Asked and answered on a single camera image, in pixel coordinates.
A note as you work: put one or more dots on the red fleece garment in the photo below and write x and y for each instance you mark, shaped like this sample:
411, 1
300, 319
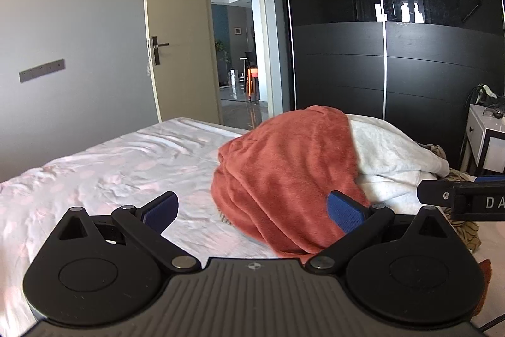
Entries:
284, 171

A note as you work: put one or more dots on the green potted plant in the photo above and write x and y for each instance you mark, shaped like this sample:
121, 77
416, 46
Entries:
221, 52

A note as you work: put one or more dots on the white nightstand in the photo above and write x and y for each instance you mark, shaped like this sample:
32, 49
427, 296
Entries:
479, 131

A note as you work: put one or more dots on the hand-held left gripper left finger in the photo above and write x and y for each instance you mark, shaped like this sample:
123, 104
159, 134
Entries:
161, 208

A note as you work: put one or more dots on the beige door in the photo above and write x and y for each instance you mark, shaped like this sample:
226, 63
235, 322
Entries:
181, 45

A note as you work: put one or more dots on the white door frame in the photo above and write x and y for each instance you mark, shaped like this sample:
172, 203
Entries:
272, 45

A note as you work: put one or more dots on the grey wall switch panel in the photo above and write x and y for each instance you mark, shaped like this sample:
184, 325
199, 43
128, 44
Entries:
41, 71

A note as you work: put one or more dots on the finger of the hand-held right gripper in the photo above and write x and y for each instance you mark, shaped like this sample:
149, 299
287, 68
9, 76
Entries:
491, 179
434, 193

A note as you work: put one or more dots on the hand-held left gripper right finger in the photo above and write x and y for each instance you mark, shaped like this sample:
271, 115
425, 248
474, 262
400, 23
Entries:
347, 214

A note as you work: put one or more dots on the orange cloth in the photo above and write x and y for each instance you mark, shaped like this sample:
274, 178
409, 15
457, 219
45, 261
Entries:
485, 281

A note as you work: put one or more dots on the olive brown cloth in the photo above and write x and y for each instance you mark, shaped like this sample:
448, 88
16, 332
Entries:
465, 234

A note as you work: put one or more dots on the pink dotted bed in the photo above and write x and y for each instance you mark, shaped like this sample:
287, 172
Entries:
98, 171

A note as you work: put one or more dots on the light grey sweatshirt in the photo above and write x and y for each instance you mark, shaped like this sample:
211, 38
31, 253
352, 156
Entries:
390, 155

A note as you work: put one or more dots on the orange chair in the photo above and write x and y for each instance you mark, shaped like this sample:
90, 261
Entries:
252, 82

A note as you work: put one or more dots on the black sliding wardrobe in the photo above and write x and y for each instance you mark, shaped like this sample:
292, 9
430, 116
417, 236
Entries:
394, 64

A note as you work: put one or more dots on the small white hanging cloth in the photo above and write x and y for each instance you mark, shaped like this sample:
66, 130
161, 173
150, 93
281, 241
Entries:
148, 67

